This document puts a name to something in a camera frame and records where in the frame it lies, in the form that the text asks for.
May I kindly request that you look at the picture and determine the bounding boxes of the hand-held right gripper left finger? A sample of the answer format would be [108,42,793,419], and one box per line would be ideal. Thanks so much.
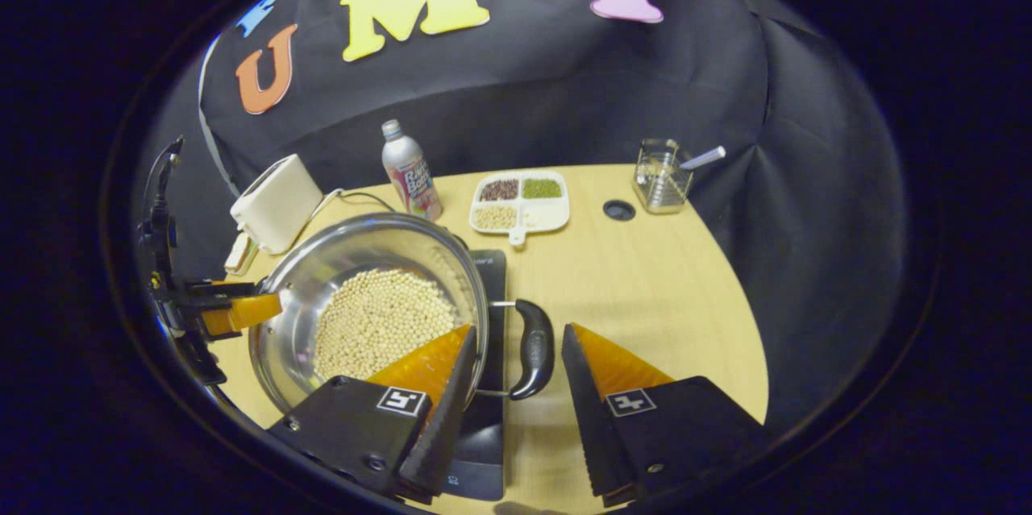
[266,324,478,504]

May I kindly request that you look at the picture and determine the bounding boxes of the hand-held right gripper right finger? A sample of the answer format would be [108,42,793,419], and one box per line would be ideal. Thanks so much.
[561,322,767,508]

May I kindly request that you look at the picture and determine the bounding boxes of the black induction cooktop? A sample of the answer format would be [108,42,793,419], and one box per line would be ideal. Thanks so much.
[439,249,509,502]

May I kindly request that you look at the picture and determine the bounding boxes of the steel pot with black handles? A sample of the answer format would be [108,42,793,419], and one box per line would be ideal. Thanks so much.
[248,212,557,417]

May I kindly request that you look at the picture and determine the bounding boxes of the toy sandwich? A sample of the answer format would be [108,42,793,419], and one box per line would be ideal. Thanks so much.
[223,231,260,276]

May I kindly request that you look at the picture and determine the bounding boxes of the white toaster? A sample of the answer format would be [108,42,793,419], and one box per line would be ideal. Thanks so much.
[230,154,324,255]

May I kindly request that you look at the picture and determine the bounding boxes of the pile of soybeans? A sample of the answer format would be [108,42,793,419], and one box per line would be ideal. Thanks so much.
[313,268,459,381]

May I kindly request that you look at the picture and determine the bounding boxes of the small heap of soybeans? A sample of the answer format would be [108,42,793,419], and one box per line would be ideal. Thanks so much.
[473,204,518,231]

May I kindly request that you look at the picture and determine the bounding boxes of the white divided tray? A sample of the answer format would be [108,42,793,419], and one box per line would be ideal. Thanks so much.
[468,170,571,247]

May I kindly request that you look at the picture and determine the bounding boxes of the silver drink bottle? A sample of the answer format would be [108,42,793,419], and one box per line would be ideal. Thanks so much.
[381,119,443,222]

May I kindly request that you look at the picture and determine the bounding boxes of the metal spoon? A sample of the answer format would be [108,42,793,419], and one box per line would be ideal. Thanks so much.
[680,146,726,171]

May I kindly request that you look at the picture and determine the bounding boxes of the black backdrop cloth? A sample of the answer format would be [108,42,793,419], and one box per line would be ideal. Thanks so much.
[133,0,908,427]

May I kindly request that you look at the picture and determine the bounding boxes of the white toaster cable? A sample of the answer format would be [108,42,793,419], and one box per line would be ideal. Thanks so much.
[310,188,347,219]

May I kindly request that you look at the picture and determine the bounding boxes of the black power cable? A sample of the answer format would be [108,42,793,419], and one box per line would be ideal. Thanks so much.
[343,190,397,214]

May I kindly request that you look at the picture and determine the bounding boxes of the wire utensil holder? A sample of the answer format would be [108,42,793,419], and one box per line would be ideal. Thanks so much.
[633,139,694,215]

